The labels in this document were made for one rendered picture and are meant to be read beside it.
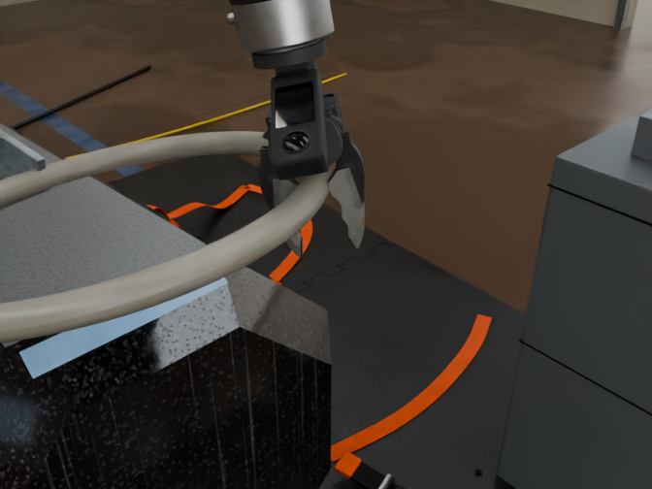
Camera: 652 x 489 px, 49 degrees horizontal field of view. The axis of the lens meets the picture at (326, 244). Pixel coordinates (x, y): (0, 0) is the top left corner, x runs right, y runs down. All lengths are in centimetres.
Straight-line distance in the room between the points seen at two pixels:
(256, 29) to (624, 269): 88
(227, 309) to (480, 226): 184
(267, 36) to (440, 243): 207
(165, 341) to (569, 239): 76
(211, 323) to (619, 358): 77
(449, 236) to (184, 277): 220
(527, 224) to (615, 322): 149
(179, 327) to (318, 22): 53
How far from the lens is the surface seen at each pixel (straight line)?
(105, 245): 115
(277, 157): 61
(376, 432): 188
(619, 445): 156
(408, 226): 276
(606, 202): 132
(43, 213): 127
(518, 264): 261
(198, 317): 105
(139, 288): 56
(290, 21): 65
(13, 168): 106
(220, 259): 58
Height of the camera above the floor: 138
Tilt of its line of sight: 32 degrees down
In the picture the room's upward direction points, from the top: straight up
